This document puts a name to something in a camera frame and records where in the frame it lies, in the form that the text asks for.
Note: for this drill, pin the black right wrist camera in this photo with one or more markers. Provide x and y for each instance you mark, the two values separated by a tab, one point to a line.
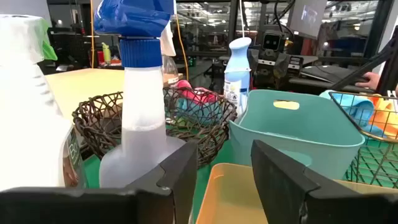
273	41

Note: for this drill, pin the amber translucent plastic bin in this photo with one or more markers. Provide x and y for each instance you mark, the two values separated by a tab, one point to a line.
230	196

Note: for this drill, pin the black laptop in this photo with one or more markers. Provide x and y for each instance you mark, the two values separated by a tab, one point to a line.
326	74

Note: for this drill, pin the orange microfiber towel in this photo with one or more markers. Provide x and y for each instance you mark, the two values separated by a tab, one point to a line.
385	116

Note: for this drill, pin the clear spray bottle blue trigger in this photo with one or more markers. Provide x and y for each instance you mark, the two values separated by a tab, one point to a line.
141	109

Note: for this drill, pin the grey monitor screen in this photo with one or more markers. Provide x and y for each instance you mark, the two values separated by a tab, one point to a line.
308	17

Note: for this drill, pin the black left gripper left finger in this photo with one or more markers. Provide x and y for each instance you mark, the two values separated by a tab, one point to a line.
177	186

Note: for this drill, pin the small teal plastic bin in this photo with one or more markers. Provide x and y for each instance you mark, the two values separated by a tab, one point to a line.
295	133

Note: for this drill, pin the light wooden desk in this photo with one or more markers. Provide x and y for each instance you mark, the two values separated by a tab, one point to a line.
84	90

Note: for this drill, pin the light blue air freshener bottle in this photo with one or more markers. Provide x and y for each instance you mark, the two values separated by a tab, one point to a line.
237	71

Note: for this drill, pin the green drinking bottle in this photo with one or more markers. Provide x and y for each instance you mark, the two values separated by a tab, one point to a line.
106	52

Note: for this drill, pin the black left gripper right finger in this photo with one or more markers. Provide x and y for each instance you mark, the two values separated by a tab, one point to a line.
280	186

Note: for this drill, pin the pink microfiber towel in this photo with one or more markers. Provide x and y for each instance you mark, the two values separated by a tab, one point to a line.
196	93

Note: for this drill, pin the blue microfiber towel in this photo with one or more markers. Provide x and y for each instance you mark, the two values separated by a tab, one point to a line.
199	113
357	109

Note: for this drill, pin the person's hand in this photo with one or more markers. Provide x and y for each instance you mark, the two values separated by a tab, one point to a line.
371	80

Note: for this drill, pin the black metal rig frame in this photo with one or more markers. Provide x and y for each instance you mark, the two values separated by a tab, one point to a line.
373	59

